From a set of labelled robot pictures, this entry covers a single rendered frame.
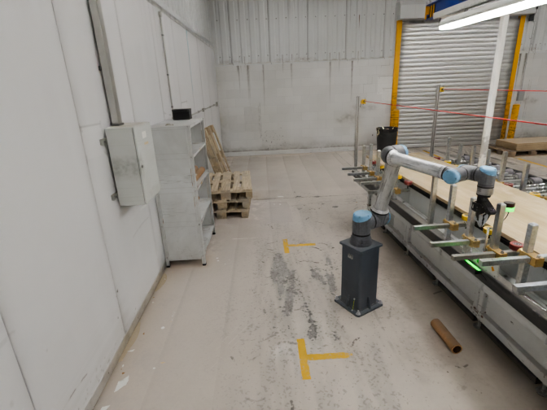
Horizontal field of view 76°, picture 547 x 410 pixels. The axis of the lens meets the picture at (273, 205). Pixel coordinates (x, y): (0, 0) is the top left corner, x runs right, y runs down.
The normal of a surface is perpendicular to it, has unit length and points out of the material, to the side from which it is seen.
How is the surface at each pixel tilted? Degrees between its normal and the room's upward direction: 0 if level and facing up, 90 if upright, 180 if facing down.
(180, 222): 90
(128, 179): 90
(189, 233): 90
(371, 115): 90
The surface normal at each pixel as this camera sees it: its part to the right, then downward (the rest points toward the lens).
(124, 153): 0.04, 0.33
